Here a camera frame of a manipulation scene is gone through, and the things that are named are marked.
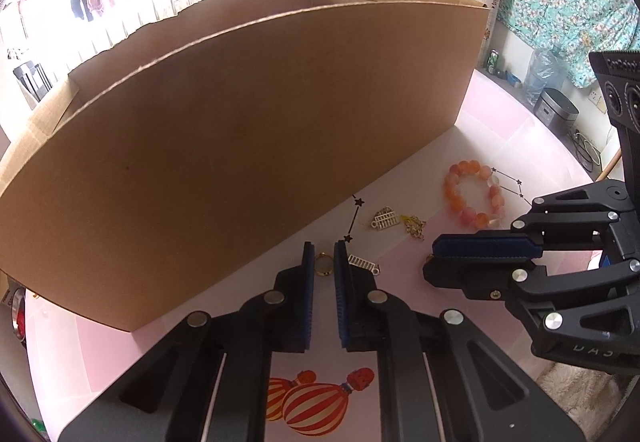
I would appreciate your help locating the white comb charm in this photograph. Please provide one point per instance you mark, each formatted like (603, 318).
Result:
(385, 220)

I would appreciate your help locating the silver ladder charm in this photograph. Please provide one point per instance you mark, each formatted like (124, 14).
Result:
(364, 264)

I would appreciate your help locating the large clear water bottle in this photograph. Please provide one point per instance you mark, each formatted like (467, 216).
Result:
(542, 72)

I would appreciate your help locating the black metal rack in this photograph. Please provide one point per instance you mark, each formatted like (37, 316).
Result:
(30, 79)

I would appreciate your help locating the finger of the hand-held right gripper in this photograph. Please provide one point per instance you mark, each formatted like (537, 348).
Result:
(485, 247)
(470, 278)

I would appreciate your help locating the wooden chair frame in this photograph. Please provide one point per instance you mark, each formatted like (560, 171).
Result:
(611, 163)

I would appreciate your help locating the grey rice cooker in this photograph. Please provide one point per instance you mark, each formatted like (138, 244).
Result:
(555, 109)

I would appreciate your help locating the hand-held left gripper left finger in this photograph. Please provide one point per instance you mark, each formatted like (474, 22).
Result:
(307, 302)

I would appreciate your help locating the green can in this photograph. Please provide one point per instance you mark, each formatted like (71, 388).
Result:
(493, 61)

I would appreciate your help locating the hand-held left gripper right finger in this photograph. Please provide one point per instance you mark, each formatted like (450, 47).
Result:
(342, 297)

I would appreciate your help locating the cardboard box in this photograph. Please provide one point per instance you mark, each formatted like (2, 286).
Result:
(225, 147)

